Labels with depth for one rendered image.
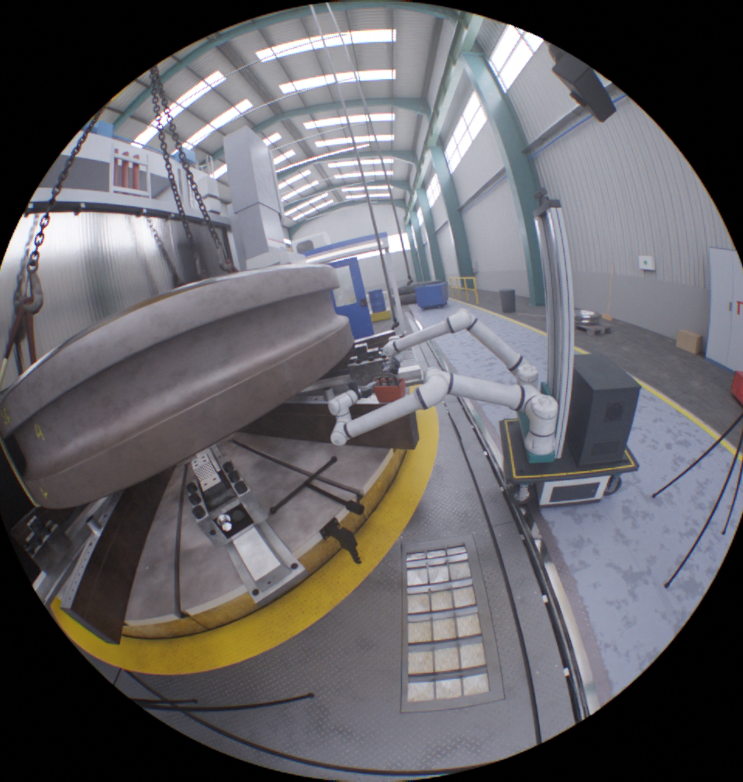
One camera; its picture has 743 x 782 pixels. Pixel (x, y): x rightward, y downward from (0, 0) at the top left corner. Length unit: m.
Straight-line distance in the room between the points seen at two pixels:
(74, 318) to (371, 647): 4.41
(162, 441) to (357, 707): 1.67
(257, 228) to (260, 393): 4.89
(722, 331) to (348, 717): 6.27
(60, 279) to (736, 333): 9.48
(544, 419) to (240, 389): 1.71
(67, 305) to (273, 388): 3.32
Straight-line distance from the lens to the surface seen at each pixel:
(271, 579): 1.39
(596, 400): 1.58
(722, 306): 5.86
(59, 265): 4.44
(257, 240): 6.19
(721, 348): 5.92
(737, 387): 4.67
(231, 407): 1.67
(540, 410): 1.46
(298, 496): 1.85
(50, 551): 2.94
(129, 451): 1.74
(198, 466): 1.57
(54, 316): 4.15
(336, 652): 1.57
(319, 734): 1.57
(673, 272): 7.01
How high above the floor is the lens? 1.46
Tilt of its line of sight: 22 degrees down
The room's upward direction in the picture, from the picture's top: 13 degrees counter-clockwise
